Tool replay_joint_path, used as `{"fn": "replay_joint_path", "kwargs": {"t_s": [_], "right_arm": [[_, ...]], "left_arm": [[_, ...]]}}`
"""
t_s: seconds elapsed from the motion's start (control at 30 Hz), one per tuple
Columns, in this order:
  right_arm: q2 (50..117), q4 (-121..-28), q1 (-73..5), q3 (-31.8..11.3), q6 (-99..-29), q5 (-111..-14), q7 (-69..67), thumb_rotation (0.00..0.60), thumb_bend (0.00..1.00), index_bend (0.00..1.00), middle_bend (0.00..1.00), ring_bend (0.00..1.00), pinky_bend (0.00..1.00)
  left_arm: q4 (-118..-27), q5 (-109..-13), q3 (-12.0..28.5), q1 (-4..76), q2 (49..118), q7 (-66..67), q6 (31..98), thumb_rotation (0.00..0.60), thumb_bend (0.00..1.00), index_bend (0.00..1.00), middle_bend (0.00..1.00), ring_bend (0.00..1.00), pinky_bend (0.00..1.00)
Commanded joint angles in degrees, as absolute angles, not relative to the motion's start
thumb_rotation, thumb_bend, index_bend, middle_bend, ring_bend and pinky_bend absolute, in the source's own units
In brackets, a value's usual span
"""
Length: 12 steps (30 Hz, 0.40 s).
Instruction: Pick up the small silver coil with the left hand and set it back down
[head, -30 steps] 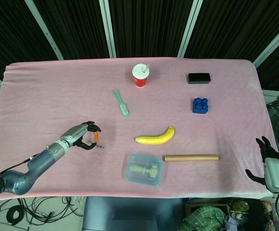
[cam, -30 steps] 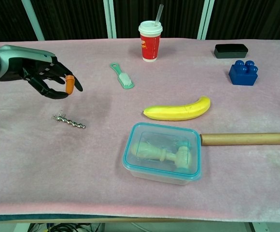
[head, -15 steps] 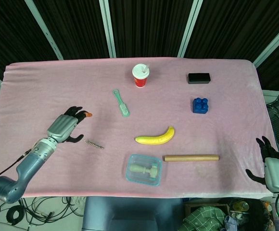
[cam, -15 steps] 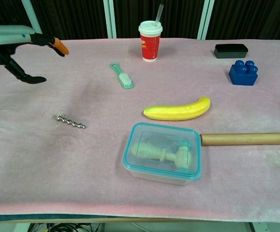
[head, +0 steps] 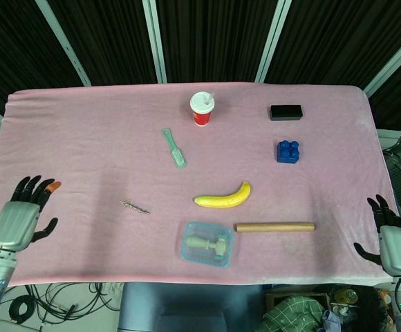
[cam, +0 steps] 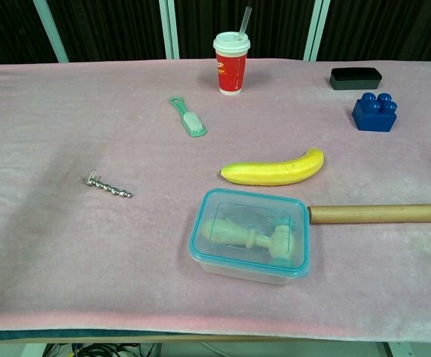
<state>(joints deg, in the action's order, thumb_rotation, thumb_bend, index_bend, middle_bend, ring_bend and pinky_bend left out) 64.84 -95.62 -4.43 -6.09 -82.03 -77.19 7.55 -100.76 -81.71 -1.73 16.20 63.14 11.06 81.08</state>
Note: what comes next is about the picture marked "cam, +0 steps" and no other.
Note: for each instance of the cream toy hammer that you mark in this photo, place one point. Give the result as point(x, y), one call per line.
point(226, 232)

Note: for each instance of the yellow toy banana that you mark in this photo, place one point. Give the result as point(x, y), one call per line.
point(267, 175)

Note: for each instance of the pink tablecloth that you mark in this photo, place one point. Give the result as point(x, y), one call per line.
point(126, 279)

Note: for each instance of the silver metal chain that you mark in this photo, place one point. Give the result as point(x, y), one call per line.
point(115, 190)

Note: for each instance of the wooden rolling pin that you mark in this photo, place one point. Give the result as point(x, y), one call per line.
point(379, 213)

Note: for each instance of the black rectangular box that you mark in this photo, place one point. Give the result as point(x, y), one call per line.
point(353, 85)

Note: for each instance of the pale green frame post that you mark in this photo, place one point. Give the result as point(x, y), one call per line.
point(52, 31)
point(169, 29)
point(316, 29)

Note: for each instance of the green white bristle brush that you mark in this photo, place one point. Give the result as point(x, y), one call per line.
point(191, 124)

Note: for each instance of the red paper cup white lid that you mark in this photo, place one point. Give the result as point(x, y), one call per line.
point(230, 74)

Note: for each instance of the clear container blue rim lid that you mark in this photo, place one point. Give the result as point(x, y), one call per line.
point(252, 275)

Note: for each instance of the translucent drinking straw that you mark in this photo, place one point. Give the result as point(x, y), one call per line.
point(244, 22)

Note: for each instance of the black pleated curtain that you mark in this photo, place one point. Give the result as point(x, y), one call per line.
point(115, 26)

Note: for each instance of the white table leg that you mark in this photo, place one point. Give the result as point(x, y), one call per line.
point(385, 350)
point(33, 350)

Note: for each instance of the blue toy building block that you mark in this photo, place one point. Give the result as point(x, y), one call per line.
point(371, 119)

